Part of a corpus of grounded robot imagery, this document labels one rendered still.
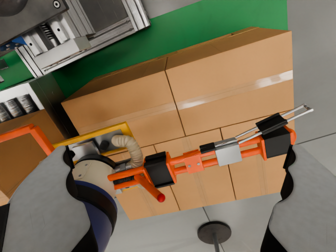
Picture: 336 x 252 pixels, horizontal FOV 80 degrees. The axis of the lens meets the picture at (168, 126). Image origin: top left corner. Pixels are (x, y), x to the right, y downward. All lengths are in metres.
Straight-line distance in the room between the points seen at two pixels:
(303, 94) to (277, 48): 0.87
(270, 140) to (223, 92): 0.54
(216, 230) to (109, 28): 2.31
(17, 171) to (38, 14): 0.67
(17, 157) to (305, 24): 1.84
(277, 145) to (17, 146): 1.00
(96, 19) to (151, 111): 0.66
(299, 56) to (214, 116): 0.90
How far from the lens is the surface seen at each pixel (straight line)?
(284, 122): 0.61
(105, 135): 0.74
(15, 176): 1.06
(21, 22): 0.63
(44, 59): 0.67
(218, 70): 1.06
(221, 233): 2.76
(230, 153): 0.62
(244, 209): 2.54
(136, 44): 1.59
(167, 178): 0.66
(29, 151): 1.11
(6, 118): 1.49
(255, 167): 1.40
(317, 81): 1.95
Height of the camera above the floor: 1.56
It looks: 62 degrees down
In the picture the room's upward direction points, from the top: 176 degrees counter-clockwise
